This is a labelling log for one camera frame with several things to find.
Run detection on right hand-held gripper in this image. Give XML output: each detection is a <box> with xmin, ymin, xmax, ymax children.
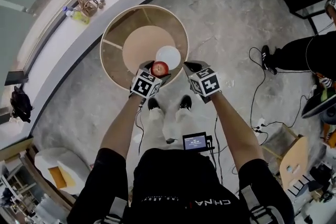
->
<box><xmin>182</xmin><ymin>60</ymin><xmax>223</xmax><ymax>104</ymax></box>

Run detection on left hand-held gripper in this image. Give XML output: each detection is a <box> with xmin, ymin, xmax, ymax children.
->
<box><xmin>129</xmin><ymin>60</ymin><xmax>173</xmax><ymax>106</ymax></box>

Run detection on red apple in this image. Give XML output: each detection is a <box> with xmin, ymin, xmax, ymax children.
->
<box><xmin>151</xmin><ymin>61</ymin><xmax>170</xmax><ymax>78</ymax></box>

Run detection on white plate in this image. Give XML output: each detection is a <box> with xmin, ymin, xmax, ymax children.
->
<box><xmin>155</xmin><ymin>45</ymin><xmax>182</xmax><ymax>71</ymax></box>

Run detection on person's right forearm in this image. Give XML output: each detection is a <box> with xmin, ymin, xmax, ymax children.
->
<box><xmin>211</xmin><ymin>91</ymin><xmax>265</xmax><ymax>174</ymax></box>

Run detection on person's left forearm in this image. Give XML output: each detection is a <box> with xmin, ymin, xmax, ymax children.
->
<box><xmin>100</xmin><ymin>95</ymin><xmax>147</xmax><ymax>164</ymax></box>

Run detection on person's left black shoe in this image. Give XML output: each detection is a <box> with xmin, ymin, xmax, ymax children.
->
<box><xmin>147</xmin><ymin>97</ymin><xmax>161</xmax><ymax>112</ymax></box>

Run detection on person's black shoe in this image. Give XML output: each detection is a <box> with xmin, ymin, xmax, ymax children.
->
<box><xmin>147</xmin><ymin>97</ymin><xmax>161</xmax><ymax>112</ymax></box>
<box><xmin>179</xmin><ymin>94</ymin><xmax>193</xmax><ymax>111</ymax></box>

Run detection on round wooden basket table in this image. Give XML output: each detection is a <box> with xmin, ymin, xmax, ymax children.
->
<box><xmin>99</xmin><ymin>4</ymin><xmax>190</xmax><ymax>92</ymax></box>

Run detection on person's right black shoe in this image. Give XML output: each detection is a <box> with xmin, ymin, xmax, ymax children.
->
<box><xmin>179</xmin><ymin>94</ymin><xmax>193</xmax><ymax>111</ymax></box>

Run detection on person's white trousers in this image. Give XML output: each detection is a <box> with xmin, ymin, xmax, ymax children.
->
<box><xmin>146</xmin><ymin>106</ymin><xmax>193</xmax><ymax>151</ymax></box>

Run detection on small black chest monitor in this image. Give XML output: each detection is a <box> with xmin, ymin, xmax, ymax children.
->
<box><xmin>182</xmin><ymin>131</ymin><xmax>208</xmax><ymax>151</ymax></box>

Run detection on white power strip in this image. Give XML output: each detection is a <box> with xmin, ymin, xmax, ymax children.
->
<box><xmin>255</xmin><ymin>118</ymin><xmax>266</xmax><ymax>135</ymax></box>

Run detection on yellow drink bottle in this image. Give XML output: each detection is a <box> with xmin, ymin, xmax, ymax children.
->
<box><xmin>69</xmin><ymin>9</ymin><xmax>91</xmax><ymax>25</ymax></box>

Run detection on clear white-capped bottle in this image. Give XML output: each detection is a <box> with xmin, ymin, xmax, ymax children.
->
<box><xmin>62</xmin><ymin>5</ymin><xmax>76</xmax><ymax>18</ymax></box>

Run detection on person's black shirt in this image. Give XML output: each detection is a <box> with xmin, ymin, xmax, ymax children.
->
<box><xmin>66</xmin><ymin>147</ymin><xmax>295</xmax><ymax>224</ymax></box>

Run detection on white armchair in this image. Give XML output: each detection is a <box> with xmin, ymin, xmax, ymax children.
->
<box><xmin>34</xmin><ymin>147</ymin><xmax>91</xmax><ymax>195</ymax></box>

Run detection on wooden side table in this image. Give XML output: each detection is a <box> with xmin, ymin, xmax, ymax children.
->
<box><xmin>259</xmin><ymin>135</ymin><xmax>311</xmax><ymax>194</ymax></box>

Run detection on black bag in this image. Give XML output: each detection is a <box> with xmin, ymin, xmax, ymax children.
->
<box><xmin>9</xmin><ymin>86</ymin><xmax>34</xmax><ymax>124</ymax></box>

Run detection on orange sofa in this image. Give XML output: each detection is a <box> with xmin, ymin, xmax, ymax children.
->
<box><xmin>321</xmin><ymin>122</ymin><xmax>336</xmax><ymax>149</ymax></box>

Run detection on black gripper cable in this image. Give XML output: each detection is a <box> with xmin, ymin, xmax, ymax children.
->
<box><xmin>213</xmin><ymin>113</ymin><xmax>224</xmax><ymax>185</ymax></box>
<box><xmin>134</xmin><ymin>106</ymin><xmax>145</xmax><ymax>156</ymax></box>

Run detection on black floor cable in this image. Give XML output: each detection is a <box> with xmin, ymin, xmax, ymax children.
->
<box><xmin>248</xmin><ymin>46</ymin><xmax>268</xmax><ymax>130</ymax></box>

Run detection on grey backpack strap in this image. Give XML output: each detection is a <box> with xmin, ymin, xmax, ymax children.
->
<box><xmin>96</xmin><ymin>196</ymin><xmax>127</xmax><ymax>224</ymax></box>
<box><xmin>239</xmin><ymin>185</ymin><xmax>277</xmax><ymax>224</ymax></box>

